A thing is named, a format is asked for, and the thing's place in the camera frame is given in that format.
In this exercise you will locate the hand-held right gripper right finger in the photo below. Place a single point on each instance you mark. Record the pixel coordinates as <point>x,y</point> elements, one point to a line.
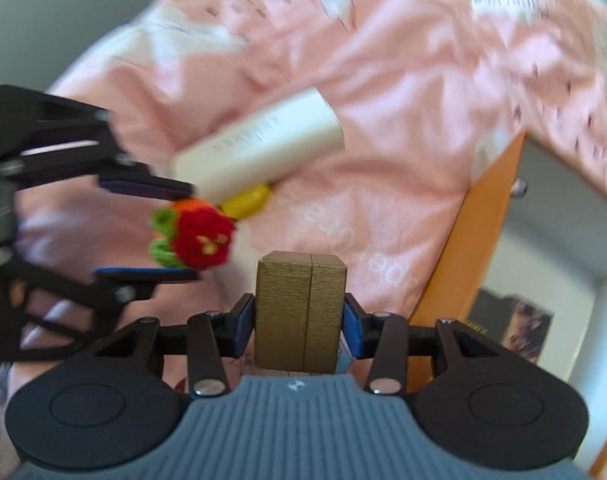
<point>352,330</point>

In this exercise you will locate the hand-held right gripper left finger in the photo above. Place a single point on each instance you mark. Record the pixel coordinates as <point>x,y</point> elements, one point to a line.
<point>243,327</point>

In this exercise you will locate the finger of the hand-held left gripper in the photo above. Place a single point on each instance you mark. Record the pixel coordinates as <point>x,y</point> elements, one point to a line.
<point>143,185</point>
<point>133,275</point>

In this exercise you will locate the olive gold jewelry box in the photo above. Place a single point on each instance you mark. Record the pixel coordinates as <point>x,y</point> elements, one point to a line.
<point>298,310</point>

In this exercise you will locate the red crochet strawberry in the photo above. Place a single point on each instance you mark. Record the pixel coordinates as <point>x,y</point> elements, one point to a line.
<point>201,237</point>

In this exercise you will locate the orange cardboard box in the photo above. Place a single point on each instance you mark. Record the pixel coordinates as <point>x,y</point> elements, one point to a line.
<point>483,220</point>

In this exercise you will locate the small printed card pack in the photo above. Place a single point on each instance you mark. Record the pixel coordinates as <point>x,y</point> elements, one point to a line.
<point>344,357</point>

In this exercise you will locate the yellow toy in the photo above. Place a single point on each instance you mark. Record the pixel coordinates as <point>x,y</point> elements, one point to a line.
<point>246,202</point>

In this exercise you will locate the white tube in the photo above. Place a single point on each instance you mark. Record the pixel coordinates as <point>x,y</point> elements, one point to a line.
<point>263,145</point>

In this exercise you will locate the black flat box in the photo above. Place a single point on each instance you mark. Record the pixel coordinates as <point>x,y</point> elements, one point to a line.
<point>513,325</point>

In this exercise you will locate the pink printed blanket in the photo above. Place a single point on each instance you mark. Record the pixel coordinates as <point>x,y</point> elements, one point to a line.
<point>393,100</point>

